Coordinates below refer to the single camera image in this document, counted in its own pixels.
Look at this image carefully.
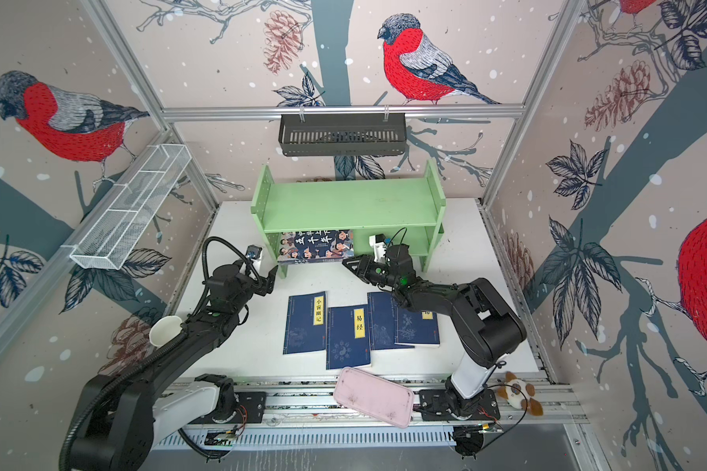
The blue book right yellow label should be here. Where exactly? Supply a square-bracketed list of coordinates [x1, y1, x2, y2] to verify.
[395, 307, 440, 347]

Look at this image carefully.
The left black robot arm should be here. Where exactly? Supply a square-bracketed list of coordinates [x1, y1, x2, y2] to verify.
[58, 253, 278, 470]

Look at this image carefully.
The colourful illustrated history book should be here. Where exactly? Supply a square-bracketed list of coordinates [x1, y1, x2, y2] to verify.
[278, 230, 355, 265]

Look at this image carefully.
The blue book plain cover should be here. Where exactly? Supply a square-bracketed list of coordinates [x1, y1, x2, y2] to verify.
[367, 292, 410, 351]

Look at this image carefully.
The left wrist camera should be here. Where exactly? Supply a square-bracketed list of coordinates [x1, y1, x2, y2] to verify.
[245, 245, 263, 275]

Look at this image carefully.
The black hanging wire basket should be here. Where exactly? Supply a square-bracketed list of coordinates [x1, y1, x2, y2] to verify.
[278, 113, 408, 157]

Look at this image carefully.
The plush toy brown white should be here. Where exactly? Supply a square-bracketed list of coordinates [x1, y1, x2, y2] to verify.
[496, 372, 544, 417]

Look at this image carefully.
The blue book left yellow label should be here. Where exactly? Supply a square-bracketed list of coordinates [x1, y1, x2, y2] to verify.
[283, 292, 327, 355]

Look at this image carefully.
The white mesh wall tray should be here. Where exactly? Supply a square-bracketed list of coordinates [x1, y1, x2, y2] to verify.
[70, 143, 192, 270]

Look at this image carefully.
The blue book yellow label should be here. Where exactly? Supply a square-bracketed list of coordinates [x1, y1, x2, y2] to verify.
[395, 307, 440, 347]
[326, 304, 371, 370]
[283, 292, 327, 355]

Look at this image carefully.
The green wooden two-tier shelf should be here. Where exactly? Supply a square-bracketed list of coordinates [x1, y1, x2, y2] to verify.
[251, 161, 447, 272]

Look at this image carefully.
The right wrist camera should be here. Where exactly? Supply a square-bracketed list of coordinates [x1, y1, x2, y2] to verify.
[368, 234, 391, 263]

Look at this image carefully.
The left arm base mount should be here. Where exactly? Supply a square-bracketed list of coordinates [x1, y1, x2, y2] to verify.
[189, 392, 267, 426]

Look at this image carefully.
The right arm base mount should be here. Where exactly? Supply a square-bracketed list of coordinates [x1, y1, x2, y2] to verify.
[414, 389, 501, 422]

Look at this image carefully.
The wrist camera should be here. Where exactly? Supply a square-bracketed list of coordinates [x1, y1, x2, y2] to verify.
[368, 234, 391, 263]
[245, 245, 263, 275]

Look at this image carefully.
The blue book centre yellow label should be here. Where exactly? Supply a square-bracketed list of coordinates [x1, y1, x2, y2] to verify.
[326, 304, 371, 370]

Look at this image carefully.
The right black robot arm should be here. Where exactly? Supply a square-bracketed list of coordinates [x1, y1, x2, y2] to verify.
[343, 245, 528, 418]

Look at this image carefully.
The pink plastic case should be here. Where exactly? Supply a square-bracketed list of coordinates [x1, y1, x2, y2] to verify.
[333, 367, 414, 429]

